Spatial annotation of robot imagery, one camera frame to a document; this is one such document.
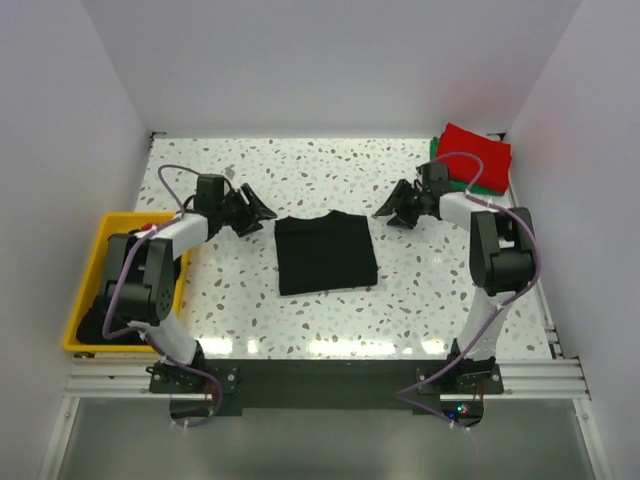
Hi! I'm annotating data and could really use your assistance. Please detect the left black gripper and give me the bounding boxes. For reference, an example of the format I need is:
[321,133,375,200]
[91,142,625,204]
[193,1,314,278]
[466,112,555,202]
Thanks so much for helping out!
[217,184,276,238]

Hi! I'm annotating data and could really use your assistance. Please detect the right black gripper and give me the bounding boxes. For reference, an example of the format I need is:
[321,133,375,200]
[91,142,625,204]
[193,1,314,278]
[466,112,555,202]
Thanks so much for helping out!
[374,179,428,230]

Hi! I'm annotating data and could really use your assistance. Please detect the black t shirt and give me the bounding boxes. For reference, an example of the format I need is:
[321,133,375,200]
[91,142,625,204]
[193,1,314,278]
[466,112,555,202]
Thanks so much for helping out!
[274,210,378,296]

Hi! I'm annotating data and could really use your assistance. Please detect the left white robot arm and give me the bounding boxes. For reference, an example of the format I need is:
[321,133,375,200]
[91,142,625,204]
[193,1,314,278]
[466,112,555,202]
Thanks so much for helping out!
[97,174,277,392]

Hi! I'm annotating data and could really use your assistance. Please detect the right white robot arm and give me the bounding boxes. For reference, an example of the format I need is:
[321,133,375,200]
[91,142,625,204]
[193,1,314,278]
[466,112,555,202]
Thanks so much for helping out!
[374,161,540,393]

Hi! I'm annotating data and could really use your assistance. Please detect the folded green t shirt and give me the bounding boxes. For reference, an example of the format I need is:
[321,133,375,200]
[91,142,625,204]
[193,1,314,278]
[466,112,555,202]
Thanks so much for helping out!
[428,135,506,195]

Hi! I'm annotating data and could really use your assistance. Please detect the folded red t shirt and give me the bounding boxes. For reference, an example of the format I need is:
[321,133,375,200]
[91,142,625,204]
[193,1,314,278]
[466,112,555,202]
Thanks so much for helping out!
[435,122,513,194]

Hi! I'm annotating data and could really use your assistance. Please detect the yellow plastic bin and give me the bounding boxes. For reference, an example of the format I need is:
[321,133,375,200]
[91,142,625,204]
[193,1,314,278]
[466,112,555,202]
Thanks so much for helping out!
[63,212,206,363]

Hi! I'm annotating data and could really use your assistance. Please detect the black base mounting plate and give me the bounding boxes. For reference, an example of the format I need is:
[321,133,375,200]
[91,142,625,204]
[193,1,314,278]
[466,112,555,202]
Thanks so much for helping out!
[146,359,505,426]

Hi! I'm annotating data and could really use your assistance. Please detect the black clothes in bin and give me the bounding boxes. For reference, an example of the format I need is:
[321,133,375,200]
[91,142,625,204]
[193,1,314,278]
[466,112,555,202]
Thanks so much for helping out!
[74,229,151,347]

